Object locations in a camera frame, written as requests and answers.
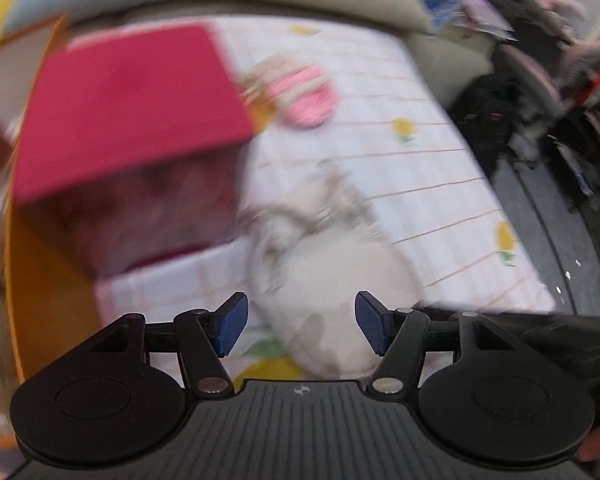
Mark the pink round toy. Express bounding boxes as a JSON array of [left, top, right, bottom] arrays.
[[242, 56, 331, 113]]

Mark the white plush toy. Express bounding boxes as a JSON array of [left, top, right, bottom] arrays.
[[249, 162, 422, 380]]

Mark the red box with clear front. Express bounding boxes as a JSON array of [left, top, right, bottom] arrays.
[[11, 24, 255, 282]]

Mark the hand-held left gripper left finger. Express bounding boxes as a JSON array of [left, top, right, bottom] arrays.
[[70, 291, 249, 397]]

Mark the checked white bed sheet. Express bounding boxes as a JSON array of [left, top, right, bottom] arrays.
[[94, 14, 572, 393]]

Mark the orange paper bag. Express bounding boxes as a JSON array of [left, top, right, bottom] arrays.
[[0, 14, 103, 452]]

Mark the black backpack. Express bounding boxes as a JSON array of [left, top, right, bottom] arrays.
[[449, 74, 533, 173]]

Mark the pink and white chair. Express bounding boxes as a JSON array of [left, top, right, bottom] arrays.
[[497, 35, 600, 123]]

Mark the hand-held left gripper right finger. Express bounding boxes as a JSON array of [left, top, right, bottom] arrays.
[[355, 291, 528, 395]]

